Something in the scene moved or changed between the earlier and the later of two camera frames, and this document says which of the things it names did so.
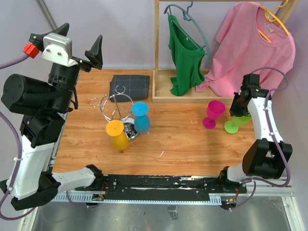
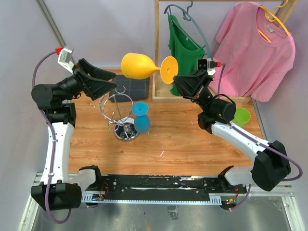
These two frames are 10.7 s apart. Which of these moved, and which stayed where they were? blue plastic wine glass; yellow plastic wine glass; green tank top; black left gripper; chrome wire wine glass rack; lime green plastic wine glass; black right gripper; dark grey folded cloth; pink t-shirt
Moved: black right gripper; yellow plastic wine glass; black left gripper
Stayed: pink t-shirt; blue plastic wine glass; chrome wire wine glass rack; dark grey folded cloth; green tank top; lime green plastic wine glass
